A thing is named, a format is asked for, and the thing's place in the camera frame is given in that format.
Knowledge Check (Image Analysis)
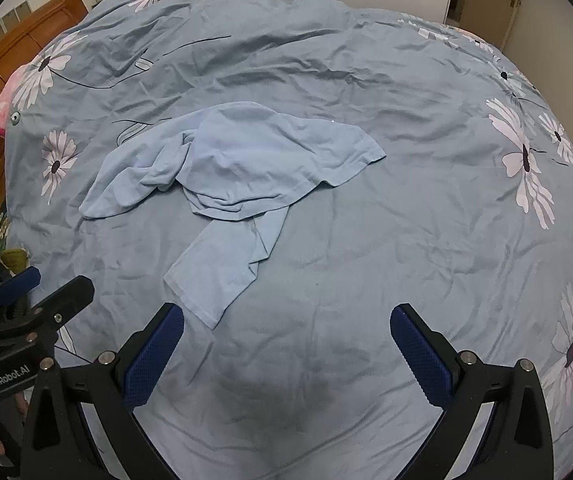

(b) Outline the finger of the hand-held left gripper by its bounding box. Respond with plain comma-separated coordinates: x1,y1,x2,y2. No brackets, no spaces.
0,266,42,307
0,275,95,358

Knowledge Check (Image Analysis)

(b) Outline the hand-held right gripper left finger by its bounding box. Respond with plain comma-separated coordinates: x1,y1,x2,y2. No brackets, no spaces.
21,302,184,480

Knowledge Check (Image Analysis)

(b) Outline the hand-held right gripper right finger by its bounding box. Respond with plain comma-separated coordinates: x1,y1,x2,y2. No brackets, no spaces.
389,302,555,480

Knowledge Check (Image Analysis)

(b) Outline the light blue shirt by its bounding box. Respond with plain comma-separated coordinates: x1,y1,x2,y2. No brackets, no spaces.
79,101,387,331

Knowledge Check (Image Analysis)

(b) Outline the green cloth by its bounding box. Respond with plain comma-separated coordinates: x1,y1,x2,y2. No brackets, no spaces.
0,247,30,275

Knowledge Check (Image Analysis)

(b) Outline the blue floral bed sheet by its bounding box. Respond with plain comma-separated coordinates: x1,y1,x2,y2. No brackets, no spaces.
4,0,573,480

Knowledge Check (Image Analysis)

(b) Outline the cream door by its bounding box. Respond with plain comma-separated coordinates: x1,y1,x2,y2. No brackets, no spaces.
459,0,523,51

